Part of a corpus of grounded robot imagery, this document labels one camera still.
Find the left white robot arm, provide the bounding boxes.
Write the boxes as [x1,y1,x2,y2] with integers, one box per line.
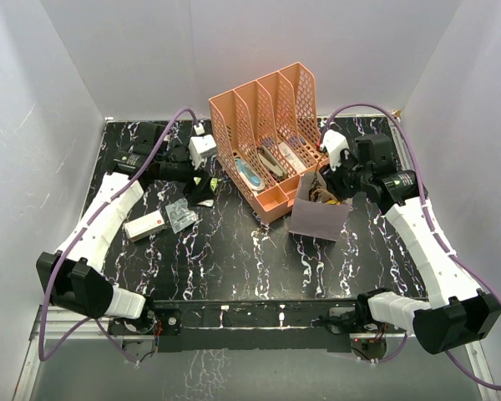
[36,123,216,333]

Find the white rectangular snack box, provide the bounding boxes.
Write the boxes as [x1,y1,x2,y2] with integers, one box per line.
[124,210,167,242]

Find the pink plastic desk organizer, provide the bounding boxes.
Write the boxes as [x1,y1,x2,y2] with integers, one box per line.
[209,63,328,224]

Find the grey stapler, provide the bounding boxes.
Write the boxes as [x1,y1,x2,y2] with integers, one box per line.
[258,145,287,181]

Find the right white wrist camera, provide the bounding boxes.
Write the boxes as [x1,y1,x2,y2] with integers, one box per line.
[319,129,348,171]

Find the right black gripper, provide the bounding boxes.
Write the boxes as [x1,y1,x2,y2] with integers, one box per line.
[319,149,372,201]

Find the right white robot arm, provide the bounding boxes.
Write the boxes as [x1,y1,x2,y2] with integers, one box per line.
[320,129,501,354]

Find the white paper staples box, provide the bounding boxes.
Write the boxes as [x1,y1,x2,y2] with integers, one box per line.
[278,141,307,173]

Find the green sour candy bag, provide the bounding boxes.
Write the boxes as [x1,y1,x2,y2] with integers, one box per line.
[190,177,217,208]

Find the black front mounting rail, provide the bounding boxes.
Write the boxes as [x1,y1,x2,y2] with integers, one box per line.
[109,299,402,359]

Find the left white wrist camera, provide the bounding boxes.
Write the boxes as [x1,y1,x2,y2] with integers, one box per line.
[188,123,217,170]

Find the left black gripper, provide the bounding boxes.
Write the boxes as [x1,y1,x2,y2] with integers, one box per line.
[156,147,215,203]

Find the blue correction tape blister pack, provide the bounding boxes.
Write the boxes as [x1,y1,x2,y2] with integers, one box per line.
[235,158,266,193]

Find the silver foil snack packet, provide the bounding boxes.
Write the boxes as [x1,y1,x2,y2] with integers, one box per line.
[165,198,199,234]

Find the lilac paper bag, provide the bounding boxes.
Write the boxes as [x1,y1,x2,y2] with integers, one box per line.
[289,172,352,241]

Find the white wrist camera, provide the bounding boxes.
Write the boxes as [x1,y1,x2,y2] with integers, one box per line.
[319,129,348,171]
[188,123,217,170]

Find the blue eraser block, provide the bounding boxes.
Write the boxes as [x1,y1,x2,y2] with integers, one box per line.
[289,135,311,150]

